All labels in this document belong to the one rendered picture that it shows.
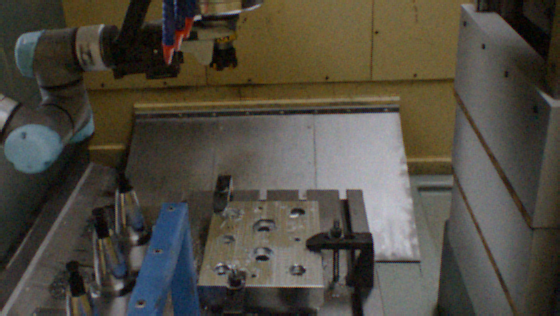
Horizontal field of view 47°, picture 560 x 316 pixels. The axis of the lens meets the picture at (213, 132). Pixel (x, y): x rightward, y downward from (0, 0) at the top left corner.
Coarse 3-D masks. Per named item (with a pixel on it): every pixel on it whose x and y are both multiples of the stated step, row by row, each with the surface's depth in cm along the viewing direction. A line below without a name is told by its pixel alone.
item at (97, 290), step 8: (128, 264) 87; (128, 280) 84; (96, 288) 83; (104, 288) 83; (112, 288) 82; (120, 288) 82; (128, 288) 83; (104, 296) 83; (112, 296) 82; (120, 296) 83; (128, 296) 84
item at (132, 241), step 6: (150, 222) 96; (114, 228) 96; (150, 228) 95; (114, 234) 94; (144, 234) 93; (150, 234) 96; (120, 240) 92; (126, 240) 92; (132, 240) 92; (138, 240) 92; (144, 240) 93
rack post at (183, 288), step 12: (180, 252) 101; (192, 252) 103; (180, 264) 102; (192, 264) 103; (180, 276) 103; (192, 276) 103; (180, 288) 104; (192, 288) 104; (180, 300) 105; (192, 300) 105; (180, 312) 106; (192, 312) 106
